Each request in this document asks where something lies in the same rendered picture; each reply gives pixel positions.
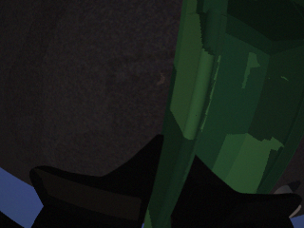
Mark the grey cylinder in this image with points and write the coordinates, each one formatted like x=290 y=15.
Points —
x=286 y=189

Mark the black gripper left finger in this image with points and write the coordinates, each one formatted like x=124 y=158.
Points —
x=118 y=198

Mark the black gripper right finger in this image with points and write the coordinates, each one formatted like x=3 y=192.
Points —
x=207 y=202

